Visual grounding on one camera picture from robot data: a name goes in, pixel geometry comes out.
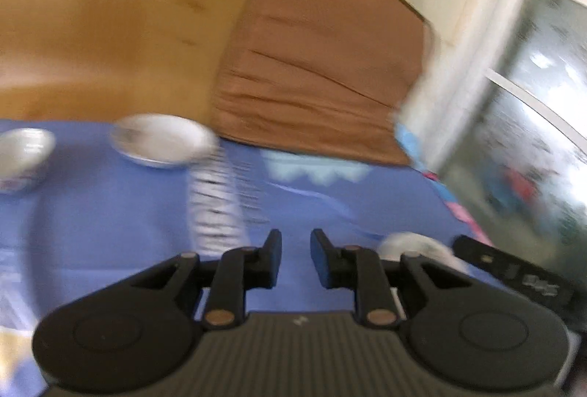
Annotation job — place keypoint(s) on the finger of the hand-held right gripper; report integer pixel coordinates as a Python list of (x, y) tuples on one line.
[(481, 257)]

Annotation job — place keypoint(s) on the white floral bowl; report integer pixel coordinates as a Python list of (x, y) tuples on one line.
[(415, 246), (20, 158)]

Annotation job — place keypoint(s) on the glass door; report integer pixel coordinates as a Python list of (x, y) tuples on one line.
[(536, 112)]

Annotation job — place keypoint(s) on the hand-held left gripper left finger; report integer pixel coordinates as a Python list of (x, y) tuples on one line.
[(274, 259)]

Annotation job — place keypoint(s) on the blue printed tablecloth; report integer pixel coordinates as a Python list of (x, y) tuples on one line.
[(114, 218)]

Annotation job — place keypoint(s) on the white plate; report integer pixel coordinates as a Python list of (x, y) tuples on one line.
[(160, 140)]

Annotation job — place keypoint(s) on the wood-grain board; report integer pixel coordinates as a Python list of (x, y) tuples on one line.
[(114, 11)]

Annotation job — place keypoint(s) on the brown seat cushion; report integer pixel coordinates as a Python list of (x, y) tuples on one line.
[(316, 66)]

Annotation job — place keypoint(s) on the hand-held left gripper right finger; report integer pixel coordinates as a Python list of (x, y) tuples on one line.
[(319, 259)]

